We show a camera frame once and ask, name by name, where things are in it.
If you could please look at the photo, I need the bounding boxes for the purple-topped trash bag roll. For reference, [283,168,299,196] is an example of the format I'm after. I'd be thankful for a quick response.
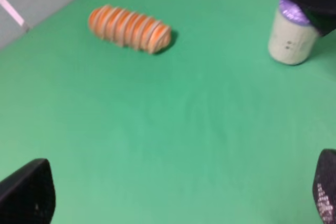
[268,0,319,65]

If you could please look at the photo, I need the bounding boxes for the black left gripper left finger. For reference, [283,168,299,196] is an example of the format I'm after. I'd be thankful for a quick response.
[1,158,56,223]

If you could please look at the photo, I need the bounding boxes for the orange striped bread loaf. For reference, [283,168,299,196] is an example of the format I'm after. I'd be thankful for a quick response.
[88,5,172,54]

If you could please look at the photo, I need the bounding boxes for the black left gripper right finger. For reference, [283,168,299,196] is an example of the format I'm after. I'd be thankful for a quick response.
[312,149,335,223]

